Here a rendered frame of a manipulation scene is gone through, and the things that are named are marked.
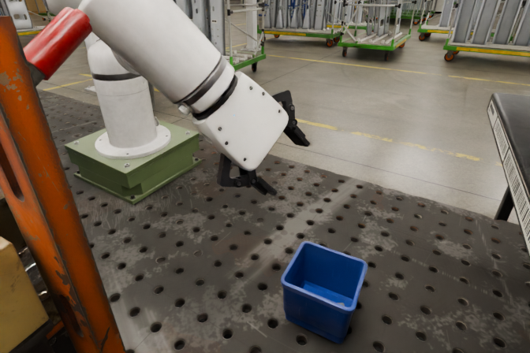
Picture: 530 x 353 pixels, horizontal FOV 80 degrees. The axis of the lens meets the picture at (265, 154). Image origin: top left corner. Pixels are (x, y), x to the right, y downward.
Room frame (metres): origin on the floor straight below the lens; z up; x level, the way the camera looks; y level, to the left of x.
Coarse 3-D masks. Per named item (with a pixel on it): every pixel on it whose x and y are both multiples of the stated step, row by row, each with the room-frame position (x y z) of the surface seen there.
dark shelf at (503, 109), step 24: (504, 96) 0.42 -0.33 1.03; (528, 96) 0.42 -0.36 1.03; (504, 120) 0.34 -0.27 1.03; (528, 120) 0.34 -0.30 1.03; (504, 144) 0.30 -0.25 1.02; (528, 144) 0.27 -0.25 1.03; (504, 168) 0.27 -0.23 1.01; (528, 168) 0.23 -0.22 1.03; (528, 192) 0.20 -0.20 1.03; (528, 216) 0.18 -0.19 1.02; (528, 240) 0.16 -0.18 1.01
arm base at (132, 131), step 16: (96, 80) 0.71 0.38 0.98; (112, 80) 0.71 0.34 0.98; (128, 80) 0.72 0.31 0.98; (144, 80) 0.76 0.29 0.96; (112, 96) 0.71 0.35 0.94; (128, 96) 0.72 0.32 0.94; (144, 96) 0.75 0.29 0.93; (112, 112) 0.71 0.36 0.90; (128, 112) 0.71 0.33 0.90; (144, 112) 0.74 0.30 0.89; (112, 128) 0.71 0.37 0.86; (128, 128) 0.71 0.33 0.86; (144, 128) 0.74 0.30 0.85; (160, 128) 0.83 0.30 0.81; (96, 144) 0.73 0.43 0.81; (112, 144) 0.73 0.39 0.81; (128, 144) 0.71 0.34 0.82; (144, 144) 0.73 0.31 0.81; (160, 144) 0.74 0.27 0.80
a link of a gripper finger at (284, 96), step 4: (280, 92) 0.44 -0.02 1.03; (284, 92) 0.45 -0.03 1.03; (288, 92) 0.45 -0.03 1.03; (272, 96) 0.43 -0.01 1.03; (276, 96) 0.44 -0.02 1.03; (280, 96) 0.44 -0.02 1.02; (284, 96) 0.45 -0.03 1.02; (288, 96) 0.45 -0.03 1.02; (276, 100) 0.44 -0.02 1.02; (280, 100) 0.44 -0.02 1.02; (284, 100) 0.44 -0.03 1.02; (288, 100) 0.45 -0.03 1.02; (292, 100) 0.45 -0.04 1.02; (284, 104) 0.45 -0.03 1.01; (288, 104) 0.45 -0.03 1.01; (284, 108) 0.45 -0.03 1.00
